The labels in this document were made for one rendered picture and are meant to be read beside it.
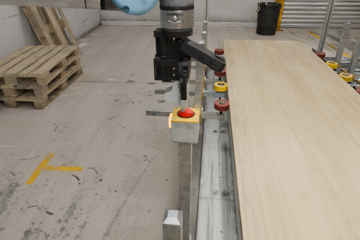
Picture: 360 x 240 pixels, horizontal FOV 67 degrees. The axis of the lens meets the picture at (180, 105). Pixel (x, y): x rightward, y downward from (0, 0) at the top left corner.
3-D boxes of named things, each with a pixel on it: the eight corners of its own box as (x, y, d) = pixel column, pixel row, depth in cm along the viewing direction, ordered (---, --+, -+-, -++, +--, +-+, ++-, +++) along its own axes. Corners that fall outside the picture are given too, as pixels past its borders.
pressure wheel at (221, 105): (220, 115, 157) (222, 97, 151) (230, 121, 151) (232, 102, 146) (210, 119, 153) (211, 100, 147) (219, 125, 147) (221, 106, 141)
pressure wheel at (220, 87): (226, 98, 176) (227, 81, 171) (225, 103, 170) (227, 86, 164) (214, 96, 178) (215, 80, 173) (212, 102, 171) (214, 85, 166)
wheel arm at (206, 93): (154, 95, 175) (154, 89, 173) (155, 92, 178) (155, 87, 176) (223, 98, 171) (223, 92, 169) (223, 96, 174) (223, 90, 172)
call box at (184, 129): (171, 144, 73) (170, 119, 69) (174, 130, 79) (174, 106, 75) (197, 146, 72) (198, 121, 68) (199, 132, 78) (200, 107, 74)
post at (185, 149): (177, 248, 94) (176, 140, 73) (178, 236, 98) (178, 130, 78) (190, 250, 94) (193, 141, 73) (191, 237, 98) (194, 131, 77)
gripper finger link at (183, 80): (181, 94, 69) (180, 61, 65) (188, 94, 69) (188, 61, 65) (179, 102, 65) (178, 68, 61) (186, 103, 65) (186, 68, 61)
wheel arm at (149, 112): (145, 117, 154) (145, 110, 152) (147, 113, 157) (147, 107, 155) (224, 121, 150) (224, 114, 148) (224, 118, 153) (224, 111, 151)
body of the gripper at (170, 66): (159, 72, 71) (158, 24, 66) (193, 73, 70) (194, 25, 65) (154, 83, 65) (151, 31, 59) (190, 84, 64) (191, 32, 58)
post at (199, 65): (193, 132, 160) (195, 51, 138) (194, 128, 163) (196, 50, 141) (199, 132, 160) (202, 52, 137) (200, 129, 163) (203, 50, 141)
